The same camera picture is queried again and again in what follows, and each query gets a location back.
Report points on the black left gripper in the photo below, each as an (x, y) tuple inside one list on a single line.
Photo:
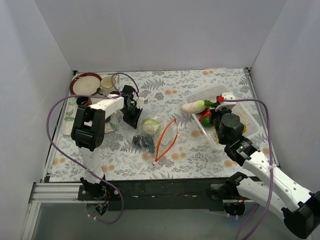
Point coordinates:
[(130, 112)]

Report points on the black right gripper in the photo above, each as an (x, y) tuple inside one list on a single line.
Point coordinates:
[(215, 116)]

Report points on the fake green pepper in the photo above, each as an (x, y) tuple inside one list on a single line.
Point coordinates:
[(205, 122)]

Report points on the fake green cabbage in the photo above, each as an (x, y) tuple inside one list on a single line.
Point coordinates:
[(151, 126)]

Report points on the fake white daikon radish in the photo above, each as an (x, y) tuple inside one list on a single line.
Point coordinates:
[(197, 107)]

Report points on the white plastic mesh basket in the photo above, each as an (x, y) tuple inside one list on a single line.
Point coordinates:
[(210, 93)]

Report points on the clear zip top bag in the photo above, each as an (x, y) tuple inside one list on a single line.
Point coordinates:
[(164, 140)]

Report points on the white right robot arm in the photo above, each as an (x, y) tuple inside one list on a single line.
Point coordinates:
[(297, 206)]

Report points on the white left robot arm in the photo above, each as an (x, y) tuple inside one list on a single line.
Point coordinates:
[(88, 132)]

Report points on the fake red chili pepper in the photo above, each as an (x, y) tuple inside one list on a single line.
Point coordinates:
[(205, 114)]

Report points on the fake dark grapes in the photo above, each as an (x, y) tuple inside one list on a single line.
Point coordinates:
[(144, 142)]

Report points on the floral serving tray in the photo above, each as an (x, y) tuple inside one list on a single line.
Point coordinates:
[(71, 109)]

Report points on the floral table mat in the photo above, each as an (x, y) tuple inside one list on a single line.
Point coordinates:
[(192, 155)]

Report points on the orange ceramic cup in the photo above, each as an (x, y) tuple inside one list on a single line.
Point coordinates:
[(83, 101)]

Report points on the red rimmed cream plate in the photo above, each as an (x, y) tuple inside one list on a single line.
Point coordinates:
[(85, 84)]

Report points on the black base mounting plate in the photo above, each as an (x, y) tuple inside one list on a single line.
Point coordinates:
[(208, 202)]

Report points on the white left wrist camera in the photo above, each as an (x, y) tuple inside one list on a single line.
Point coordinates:
[(140, 102)]

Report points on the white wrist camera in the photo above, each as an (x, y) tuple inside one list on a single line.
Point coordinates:
[(226, 100), (140, 102)]

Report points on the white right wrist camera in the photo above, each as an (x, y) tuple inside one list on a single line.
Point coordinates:
[(226, 100)]

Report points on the cream mug black handle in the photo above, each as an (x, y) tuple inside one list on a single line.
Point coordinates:
[(107, 86)]

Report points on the aluminium frame rail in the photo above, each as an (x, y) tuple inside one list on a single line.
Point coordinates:
[(76, 191)]

